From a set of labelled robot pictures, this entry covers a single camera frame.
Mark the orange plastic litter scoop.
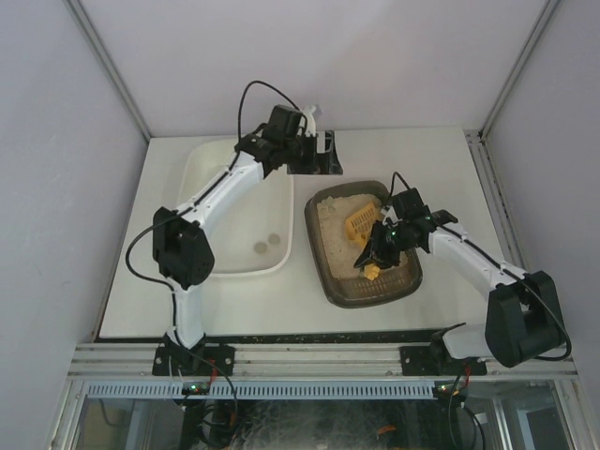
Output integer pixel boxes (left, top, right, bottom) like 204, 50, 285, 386
344, 201, 382, 250

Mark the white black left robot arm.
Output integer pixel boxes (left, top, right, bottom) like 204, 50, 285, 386
152, 105, 343, 351

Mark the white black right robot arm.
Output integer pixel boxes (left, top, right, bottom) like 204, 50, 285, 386
354, 188, 572, 368

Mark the dark grey litter box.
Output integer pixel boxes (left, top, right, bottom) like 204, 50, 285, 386
303, 179, 424, 310

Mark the white plastic waste tub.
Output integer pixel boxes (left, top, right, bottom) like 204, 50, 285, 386
177, 139, 293, 278

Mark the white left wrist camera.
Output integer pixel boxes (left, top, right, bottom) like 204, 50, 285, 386
301, 105, 322, 137

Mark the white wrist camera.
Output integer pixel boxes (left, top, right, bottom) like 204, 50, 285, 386
301, 105, 322, 137
382, 207, 398, 223

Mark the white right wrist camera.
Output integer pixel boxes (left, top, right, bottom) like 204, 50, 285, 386
382, 207, 398, 223

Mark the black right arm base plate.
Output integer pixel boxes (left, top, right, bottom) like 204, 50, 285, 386
399, 346, 488, 376

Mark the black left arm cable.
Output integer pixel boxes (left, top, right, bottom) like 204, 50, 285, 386
125, 80, 301, 399

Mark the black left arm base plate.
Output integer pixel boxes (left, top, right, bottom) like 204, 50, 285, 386
152, 342, 235, 377

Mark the left aluminium corner post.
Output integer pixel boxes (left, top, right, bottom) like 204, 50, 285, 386
63, 0, 152, 143

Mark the aluminium corner post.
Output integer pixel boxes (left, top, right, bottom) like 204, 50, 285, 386
478, 0, 563, 142
63, 0, 152, 143

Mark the right aluminium corner post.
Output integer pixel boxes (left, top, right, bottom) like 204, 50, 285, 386
478, 0, 563, 142

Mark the aluminium mounting rail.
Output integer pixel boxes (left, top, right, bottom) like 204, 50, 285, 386
67, 343, 578, 382

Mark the grey slotted cable duct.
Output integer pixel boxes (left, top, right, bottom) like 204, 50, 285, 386
86, 380, 435, 400

